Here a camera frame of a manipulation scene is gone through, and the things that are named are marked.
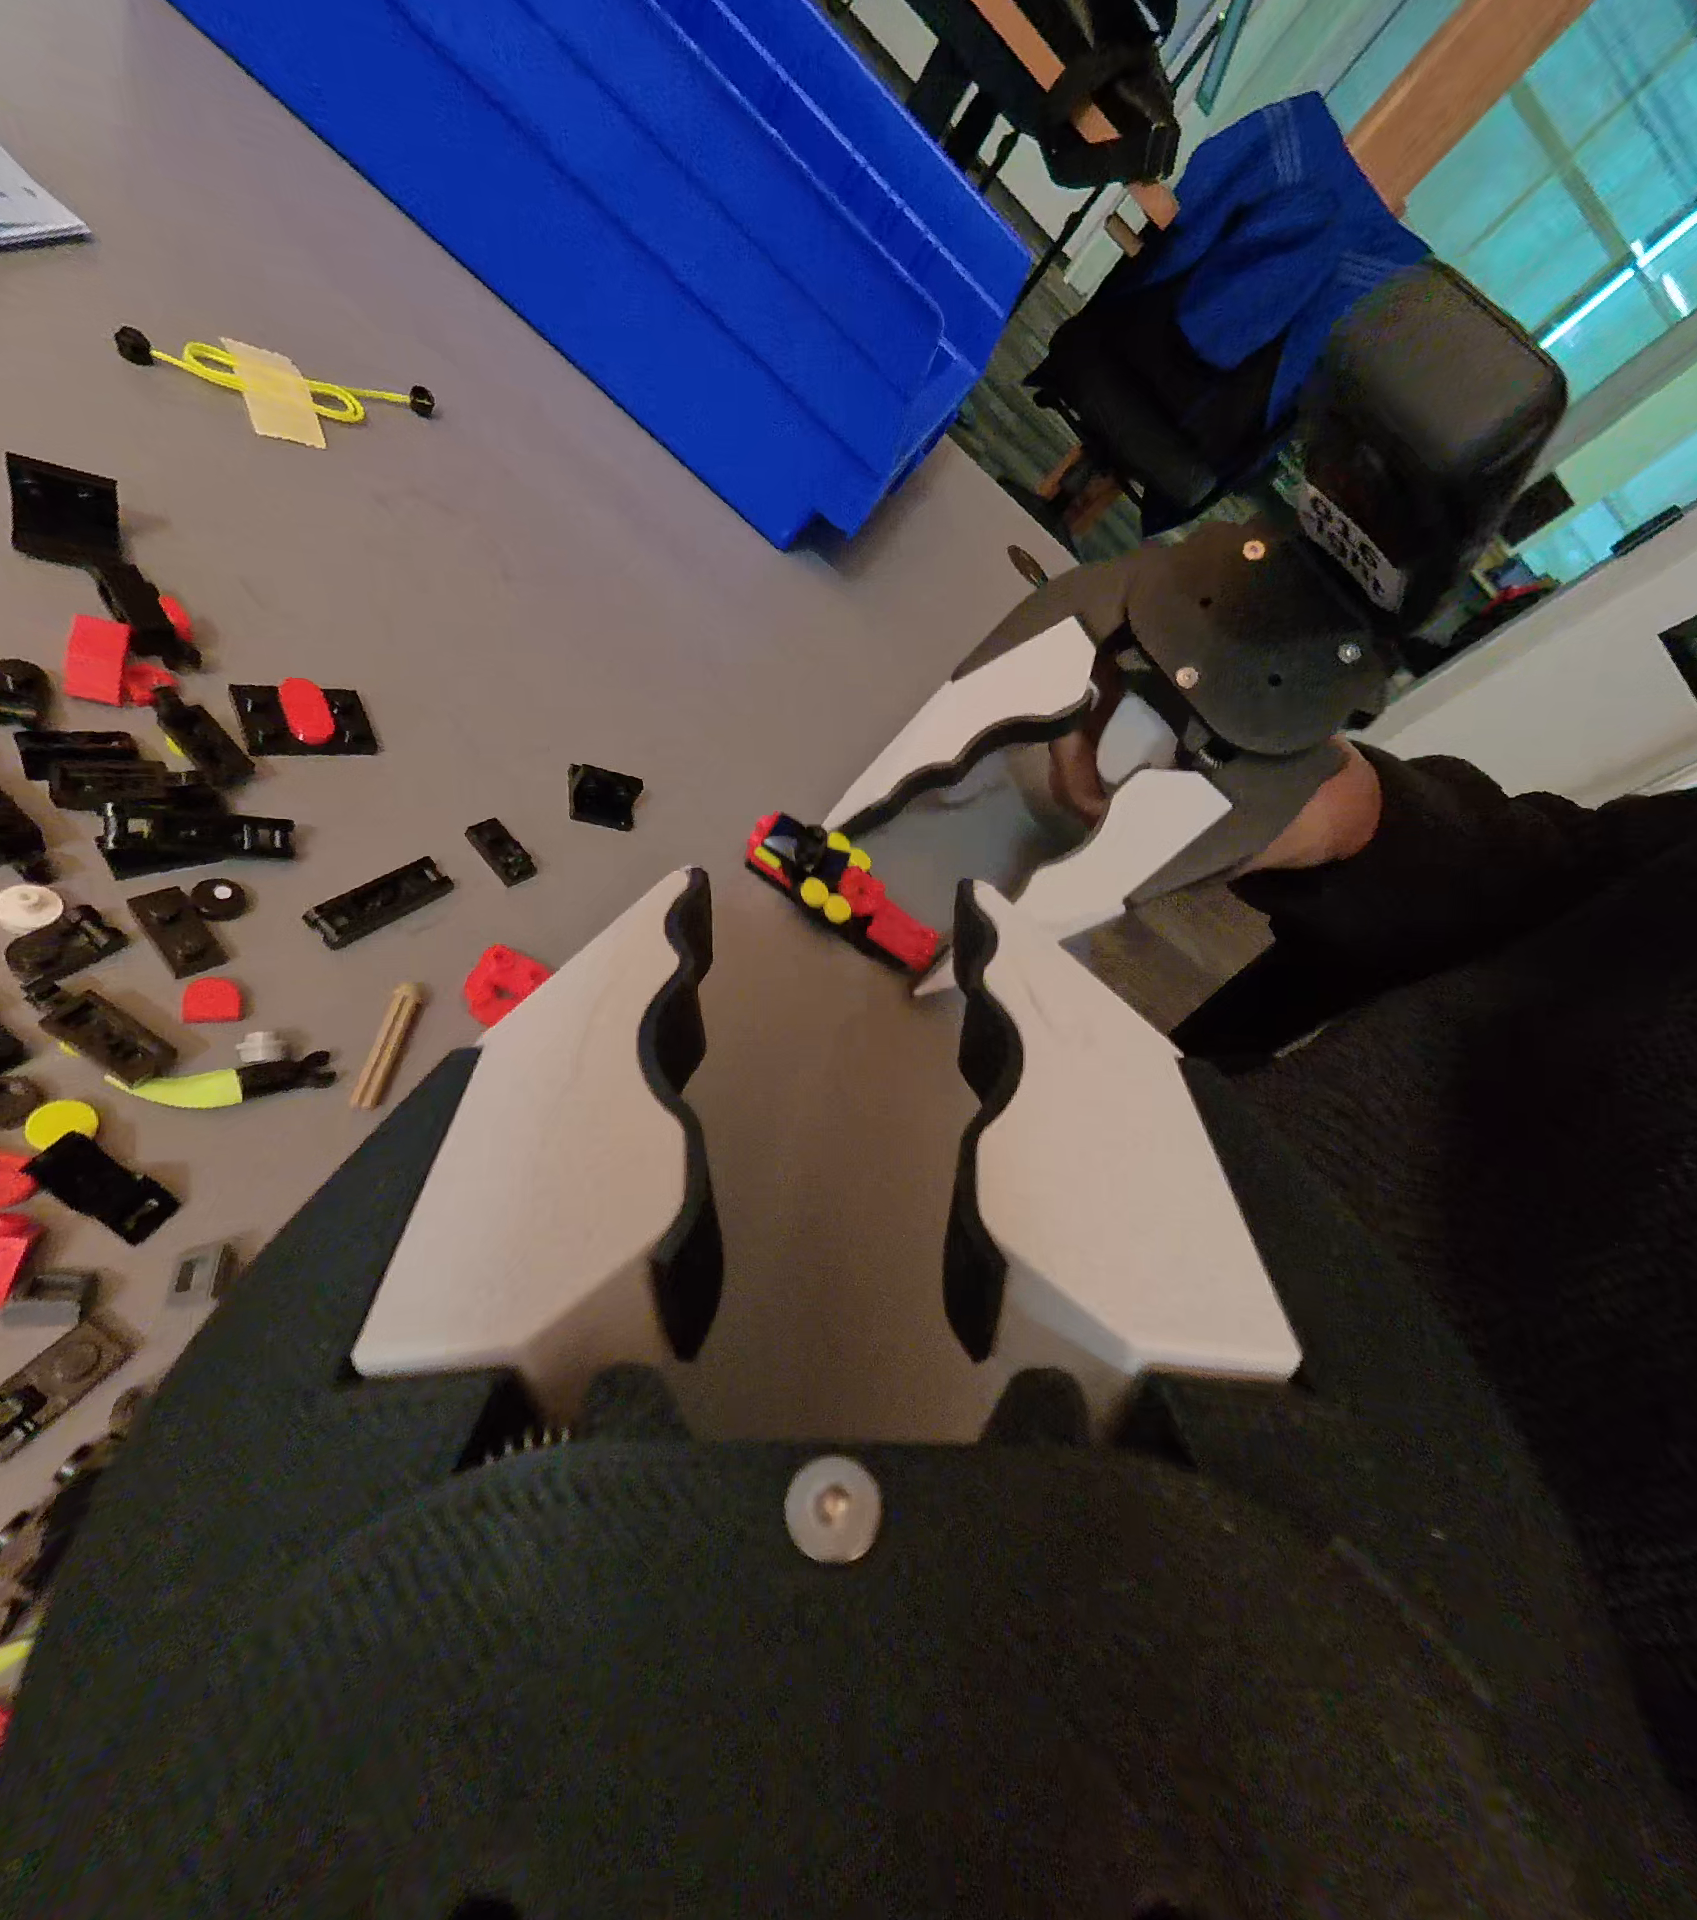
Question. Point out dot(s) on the person's right forearm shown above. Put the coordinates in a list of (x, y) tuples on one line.
[(1463, 885)]

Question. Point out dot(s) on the blue storage bin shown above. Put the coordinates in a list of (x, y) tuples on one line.
[(669, 224)]

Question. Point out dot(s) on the black bracket brick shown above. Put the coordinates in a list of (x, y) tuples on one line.
[(61, 511)]

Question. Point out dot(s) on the tan rod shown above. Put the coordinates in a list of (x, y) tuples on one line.
[(382, 1047)]

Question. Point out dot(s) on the black office chair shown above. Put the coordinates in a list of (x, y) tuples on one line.
[(1150, 404)]

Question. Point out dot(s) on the person's right hand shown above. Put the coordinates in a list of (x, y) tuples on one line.
[(1328, 818)]

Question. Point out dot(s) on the person's dark knit sweater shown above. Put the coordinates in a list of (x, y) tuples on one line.
[(1538, 1350)]

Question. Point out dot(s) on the partly built lego model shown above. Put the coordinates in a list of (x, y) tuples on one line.
[(863, 901)]

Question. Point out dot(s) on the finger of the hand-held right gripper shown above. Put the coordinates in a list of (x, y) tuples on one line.
[(1164, 832), (983, 698)]

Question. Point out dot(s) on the wooden board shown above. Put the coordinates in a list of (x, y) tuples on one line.
[(1036, 31)]

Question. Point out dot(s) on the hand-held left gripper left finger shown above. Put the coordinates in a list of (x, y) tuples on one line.
[(533, 1201)]

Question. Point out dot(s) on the black backpack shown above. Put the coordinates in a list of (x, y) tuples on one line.
[(1112, 91)]

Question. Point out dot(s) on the pile of lego pieces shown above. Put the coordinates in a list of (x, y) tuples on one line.
[(172, 825)]

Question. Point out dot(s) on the small black brick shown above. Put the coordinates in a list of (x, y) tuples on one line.
[(501, 851)]

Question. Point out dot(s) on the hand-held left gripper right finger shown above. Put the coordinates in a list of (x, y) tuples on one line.
[(1134, 1201)]

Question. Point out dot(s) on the wooden beam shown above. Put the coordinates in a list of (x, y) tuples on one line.
[(1463, 91)]

